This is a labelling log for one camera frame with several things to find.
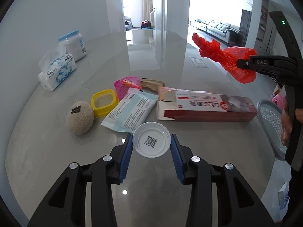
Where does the white plastic lid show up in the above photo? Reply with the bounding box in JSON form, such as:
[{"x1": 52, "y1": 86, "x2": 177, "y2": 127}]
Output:
[{"x1": 133, "y1": 122, "x2": 171, "y2": 158}]

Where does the light blue wipes packet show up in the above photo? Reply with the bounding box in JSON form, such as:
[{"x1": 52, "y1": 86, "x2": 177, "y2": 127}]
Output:
[{"x1": 101, "y1": 88, "x2": 158, "y2": 133}]

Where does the red white toothpaste box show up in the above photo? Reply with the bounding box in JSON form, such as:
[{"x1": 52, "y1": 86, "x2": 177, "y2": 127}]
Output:
[{"x1": 157, "y1": 90, "x2": 258, "y2": 122}]

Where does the yellow square container lid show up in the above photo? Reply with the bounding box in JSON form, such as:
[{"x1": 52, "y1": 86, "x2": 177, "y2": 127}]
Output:
[{"x1": 90, "y1": 89, "x2": 119, "y2": 118}]

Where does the red plastic bag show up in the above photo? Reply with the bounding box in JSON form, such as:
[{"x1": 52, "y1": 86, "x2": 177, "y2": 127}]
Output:
[{"x1": 192, "y1": 33, "x2": 258, "y2": 84}]

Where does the pink plastic shuttlecock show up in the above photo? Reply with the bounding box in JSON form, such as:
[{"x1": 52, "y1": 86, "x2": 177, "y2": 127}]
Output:
[{"x1": 113, "y1": 76, "x2": 141, "y2": 100}]

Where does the brown paper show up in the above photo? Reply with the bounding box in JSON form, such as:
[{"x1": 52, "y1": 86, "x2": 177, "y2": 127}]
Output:
[{"x1": 140, "y1": 78, "x2": 165, "y2": 92}]

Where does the grey mesh trash basket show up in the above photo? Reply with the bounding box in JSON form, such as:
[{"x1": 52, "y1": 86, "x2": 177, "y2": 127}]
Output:
[{"x1": 256, "y1": 100, "x2": 287, "y2": 161}]

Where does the person's right hand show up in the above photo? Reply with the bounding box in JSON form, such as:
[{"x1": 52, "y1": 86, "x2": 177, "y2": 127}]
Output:
[{"x1": 281, "y1": 96, "x2": 292, "y2": 147}]

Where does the pink plastic stool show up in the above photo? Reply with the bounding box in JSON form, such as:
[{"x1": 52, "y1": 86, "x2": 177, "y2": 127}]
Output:
[{"x1": 271, "y1": 93, "x2": 284, "y2": 110}]

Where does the beige fluffy plush pouch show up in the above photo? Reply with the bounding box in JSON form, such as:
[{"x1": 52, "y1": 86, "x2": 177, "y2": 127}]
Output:
[{"x1": 66, "y1": 101, "x2": 94, "y2": 136}]

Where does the grey sofa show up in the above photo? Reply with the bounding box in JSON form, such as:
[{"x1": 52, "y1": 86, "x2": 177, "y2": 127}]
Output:
[{"x1": 192, "y1": 19, "x2": 240, "y2": 45}]

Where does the white blue tissue pack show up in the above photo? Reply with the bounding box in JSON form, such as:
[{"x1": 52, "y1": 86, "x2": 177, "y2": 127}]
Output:
[{"x1": 38, "y1": 46, "x2": 77, "y2": 91}]

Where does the white jar blue lid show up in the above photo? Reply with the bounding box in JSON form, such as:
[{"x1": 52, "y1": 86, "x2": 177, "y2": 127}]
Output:
[{"x1": 58, "y1": 30, "x2": 86, "y2": 61}]

